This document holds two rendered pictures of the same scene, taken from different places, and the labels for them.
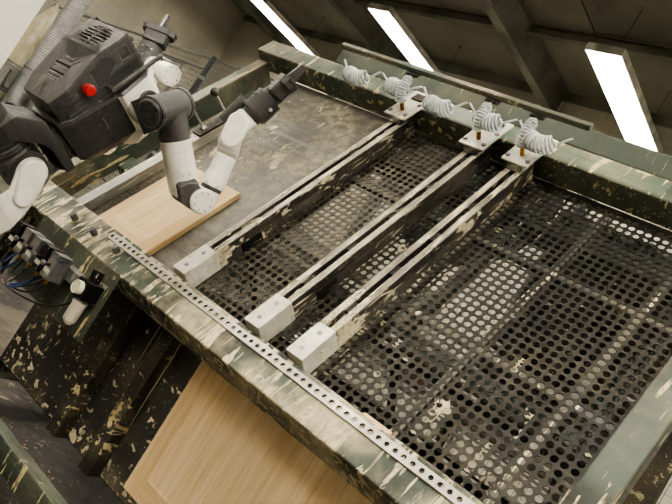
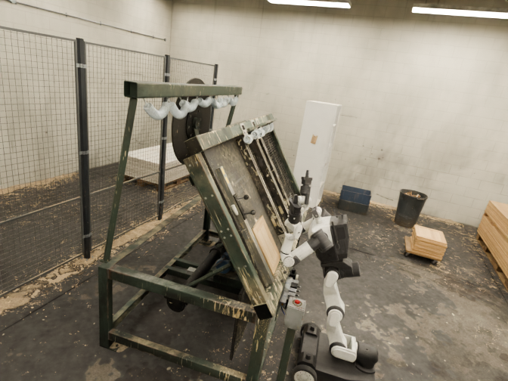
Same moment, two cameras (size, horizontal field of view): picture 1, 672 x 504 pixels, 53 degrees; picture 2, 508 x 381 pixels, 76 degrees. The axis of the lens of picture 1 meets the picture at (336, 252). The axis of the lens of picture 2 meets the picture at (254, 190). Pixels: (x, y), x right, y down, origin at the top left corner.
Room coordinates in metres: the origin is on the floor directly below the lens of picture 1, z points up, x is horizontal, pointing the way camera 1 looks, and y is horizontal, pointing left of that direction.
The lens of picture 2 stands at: (3.44, 2.75, 2.33)
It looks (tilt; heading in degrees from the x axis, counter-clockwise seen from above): 19 degrees down; 248
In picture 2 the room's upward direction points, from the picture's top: 8 degrees clockwise
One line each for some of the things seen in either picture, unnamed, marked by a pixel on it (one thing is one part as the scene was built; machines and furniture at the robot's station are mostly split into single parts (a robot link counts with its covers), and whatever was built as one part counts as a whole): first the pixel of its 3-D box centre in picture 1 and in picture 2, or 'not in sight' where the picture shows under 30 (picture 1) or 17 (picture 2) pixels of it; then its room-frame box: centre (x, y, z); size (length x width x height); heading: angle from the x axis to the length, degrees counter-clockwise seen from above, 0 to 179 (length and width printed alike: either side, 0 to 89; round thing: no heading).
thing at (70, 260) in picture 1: (44, 267); (291, 292); (2.18, 0.77, 0.69); 0.50 x 0.14 x 0.24; 55
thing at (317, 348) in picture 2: not in sight; (337, 353); (1.74, 1.00, 0.19); 0.64 x 0.52 x 0.33; 145
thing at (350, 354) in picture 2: not in sight; (343, 346); (1.72, 1.02, 0.28); 0.21 x 0.20 x 0.13; 145
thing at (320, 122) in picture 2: not in sight; (314, 154); (-0.06, -2.93, 1.03); 0.61 x 0.58 x 2.05; 49
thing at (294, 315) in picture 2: not in sight; (295, 314); (2.37, 1.17, 0.84); 0.12 x 0.12 x 0.18; 55
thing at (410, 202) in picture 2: not in sight; (409, 209); (-1.69, -1.75, 0.33); 0.52 x 0.51 x 0.65; 49
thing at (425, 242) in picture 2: not in sight; (423, 243); (-0.98, -0.66, 0.20); 0.61 x 0.53 x 0.40; 49
